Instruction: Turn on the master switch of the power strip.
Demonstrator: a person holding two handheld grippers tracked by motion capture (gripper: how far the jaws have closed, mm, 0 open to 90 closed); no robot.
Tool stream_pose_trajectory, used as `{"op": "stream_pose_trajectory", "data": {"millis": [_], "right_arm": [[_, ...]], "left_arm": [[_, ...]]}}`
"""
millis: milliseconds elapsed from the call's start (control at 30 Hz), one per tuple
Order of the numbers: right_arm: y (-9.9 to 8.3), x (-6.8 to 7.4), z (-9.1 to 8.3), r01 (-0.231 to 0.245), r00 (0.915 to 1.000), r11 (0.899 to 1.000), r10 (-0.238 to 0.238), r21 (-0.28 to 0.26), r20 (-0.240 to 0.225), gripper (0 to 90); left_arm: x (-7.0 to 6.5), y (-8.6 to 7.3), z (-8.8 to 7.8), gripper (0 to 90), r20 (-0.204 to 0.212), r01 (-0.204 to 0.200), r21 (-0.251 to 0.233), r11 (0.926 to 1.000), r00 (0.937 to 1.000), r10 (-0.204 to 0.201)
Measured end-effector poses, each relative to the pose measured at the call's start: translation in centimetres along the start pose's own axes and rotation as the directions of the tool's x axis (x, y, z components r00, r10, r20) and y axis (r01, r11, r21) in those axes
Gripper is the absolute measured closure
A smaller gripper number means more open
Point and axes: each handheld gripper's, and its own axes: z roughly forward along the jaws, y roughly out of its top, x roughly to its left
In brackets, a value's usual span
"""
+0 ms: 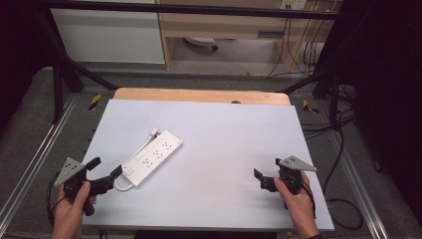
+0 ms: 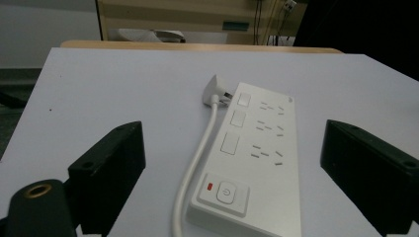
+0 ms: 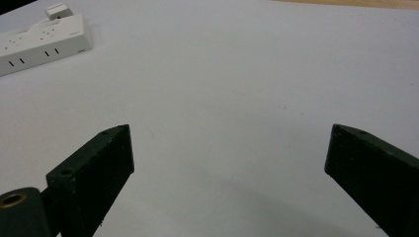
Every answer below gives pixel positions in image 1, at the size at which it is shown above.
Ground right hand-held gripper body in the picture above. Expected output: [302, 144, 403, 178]
[259, 155, 317, 197]

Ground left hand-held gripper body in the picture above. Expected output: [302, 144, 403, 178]
[54, 156, 115, 217]

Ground black hanging cables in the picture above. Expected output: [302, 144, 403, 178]
[267, 16, 327, 79]

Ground black floor cable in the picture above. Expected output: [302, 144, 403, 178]
[300, 109, 364, 232]

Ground black metal crossbar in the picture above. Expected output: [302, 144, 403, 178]
[43, 1, 342, 20]

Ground black metal stand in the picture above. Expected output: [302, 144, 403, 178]
[34, 9, 117, 123]
[282, 19, 342, 128]

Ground wooden table board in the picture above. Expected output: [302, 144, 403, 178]
[112, 87, 292, 107]

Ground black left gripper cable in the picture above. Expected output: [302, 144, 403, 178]
[46, 172, 68, 229]

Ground aluminium floor rail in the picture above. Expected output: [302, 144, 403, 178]
[326, 127, 391, 239]
[0, 94, 79, 230]

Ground wooden desk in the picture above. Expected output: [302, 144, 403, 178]
[155, 0, 342, 73]

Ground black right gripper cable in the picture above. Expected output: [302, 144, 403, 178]
[300, 180, 318, 220]

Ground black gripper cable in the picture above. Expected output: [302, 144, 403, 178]
[46, 172, 68, 229]
[300, 180, 318, 220]

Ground white cabinet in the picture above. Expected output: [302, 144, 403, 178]
[50, 8, 166, 65]

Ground black curtain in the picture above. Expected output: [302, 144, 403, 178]
[0, 0, 56, 130]
[337, 0, 422, 217]

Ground white power strip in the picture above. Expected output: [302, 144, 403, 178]
[120, 128, 184, 188]

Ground person's left hand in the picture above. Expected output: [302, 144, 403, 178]
[51, 180, 98, 233]

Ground white extension socket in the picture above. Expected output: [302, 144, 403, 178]
[183, 36, 219, 53]

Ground person's right hand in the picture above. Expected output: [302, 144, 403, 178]
[274, 170, 317, 231]

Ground white wall socket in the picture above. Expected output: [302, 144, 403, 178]
[280, 0, 308, 11]

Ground white power strip cable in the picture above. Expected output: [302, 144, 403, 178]
[113, 132, 157, 192]

